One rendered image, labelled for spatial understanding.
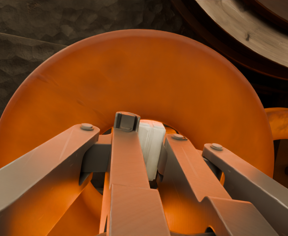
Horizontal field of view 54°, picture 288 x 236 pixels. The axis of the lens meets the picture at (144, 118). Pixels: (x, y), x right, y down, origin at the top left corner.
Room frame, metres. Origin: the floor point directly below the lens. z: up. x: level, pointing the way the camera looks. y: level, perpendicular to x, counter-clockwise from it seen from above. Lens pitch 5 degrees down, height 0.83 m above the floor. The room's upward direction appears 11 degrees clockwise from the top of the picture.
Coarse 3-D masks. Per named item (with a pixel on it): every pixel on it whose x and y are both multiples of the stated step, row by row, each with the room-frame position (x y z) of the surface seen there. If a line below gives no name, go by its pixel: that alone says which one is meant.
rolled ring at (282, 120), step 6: (270, 108) 0.34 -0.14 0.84; (276, 108) 0.33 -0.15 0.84; (282, 108) 0.33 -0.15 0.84; (270, 114) 0.31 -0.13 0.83; (276, 114) 0.31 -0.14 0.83; (282, 114) 0.31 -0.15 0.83; (270, 120) 0.31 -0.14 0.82; (276, 120) 0.31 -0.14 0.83; (282, 120) 0.31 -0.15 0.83; (270, 126) 0.31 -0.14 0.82; (276, 126) 0.31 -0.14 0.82; (282, 126) 0.31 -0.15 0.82; (276, 132) 0.31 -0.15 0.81; (282, 132) 0.31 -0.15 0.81; (276, 138) 0.31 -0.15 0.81; (282, 138) 0.31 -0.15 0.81
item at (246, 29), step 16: (192, 0) 0.30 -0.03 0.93; (208, 0) 0.30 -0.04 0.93; (224, 0) 0.30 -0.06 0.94; (240, 0) 0.30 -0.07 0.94; (208, 16) 0.30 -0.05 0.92; (224, 16) 0.30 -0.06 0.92; (240, 16) 0.30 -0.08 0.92; (256, 16) 0.30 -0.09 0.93; (224, 32) 0.31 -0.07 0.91; (240, 32) 0.30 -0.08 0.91; (256, 32) 0.30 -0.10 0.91; (272, 32) 0.30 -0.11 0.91; (240, 48) 0.35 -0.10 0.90; (256, 48) 0.30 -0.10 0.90; (272, 48) 0.30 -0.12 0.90; (272, 64) 0.35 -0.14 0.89
